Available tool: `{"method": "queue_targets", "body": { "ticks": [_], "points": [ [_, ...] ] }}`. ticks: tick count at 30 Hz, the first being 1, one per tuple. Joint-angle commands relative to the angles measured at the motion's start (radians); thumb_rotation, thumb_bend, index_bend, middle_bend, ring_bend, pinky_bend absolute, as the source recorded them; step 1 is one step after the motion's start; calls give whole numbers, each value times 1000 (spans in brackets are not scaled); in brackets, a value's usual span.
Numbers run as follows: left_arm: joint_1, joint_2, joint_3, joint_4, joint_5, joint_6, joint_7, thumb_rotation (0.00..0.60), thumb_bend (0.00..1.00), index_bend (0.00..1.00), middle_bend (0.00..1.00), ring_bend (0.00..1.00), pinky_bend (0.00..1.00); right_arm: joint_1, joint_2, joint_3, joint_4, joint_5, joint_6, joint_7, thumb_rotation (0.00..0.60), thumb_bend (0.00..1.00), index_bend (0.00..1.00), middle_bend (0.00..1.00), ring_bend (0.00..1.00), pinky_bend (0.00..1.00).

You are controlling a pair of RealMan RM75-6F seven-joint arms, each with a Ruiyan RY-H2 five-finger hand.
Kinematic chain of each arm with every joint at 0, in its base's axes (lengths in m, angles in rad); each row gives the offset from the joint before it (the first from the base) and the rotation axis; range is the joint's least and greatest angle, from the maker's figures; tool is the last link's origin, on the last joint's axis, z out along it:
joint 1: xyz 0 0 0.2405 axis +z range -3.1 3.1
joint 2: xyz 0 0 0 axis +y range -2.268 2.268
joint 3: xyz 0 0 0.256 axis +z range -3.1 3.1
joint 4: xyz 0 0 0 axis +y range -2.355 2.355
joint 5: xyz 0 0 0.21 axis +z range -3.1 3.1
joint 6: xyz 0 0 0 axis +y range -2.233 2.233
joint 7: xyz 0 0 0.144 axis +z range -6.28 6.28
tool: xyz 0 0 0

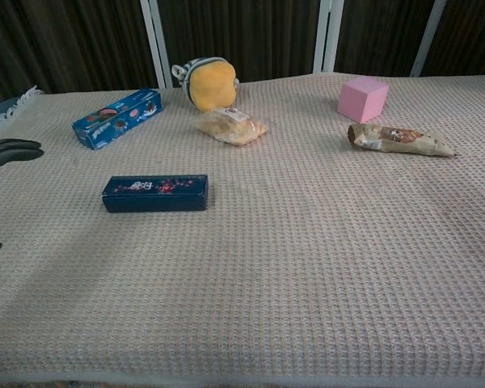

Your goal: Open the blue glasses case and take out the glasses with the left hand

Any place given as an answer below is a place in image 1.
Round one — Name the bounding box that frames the yellow plush toy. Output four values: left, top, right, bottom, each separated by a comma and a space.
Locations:
171, 57, 241, 113

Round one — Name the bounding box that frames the dark blue pencil box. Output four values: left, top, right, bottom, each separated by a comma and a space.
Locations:
101, 174, 209, 214

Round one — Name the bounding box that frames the pink cube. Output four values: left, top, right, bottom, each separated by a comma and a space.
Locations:
336, 78, 390, 124

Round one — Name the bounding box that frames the clear bag of snacks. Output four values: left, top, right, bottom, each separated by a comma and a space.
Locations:
193, 106, 269, 146

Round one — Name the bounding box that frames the brown beige snack wrapper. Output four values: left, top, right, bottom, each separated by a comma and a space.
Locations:
347, 123, 458, 159

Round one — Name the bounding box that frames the beige waffle tablecloth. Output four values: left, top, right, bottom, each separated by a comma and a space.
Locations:
0, 74, 485, 385

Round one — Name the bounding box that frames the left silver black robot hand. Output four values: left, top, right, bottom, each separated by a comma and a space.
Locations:
0, 138, 44, 264

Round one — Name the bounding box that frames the dark folding screen white frame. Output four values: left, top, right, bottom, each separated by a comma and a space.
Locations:
0, 0, 485, 104

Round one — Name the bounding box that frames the blue cookie box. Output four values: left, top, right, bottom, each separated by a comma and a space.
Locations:
71, 88, 164, 151

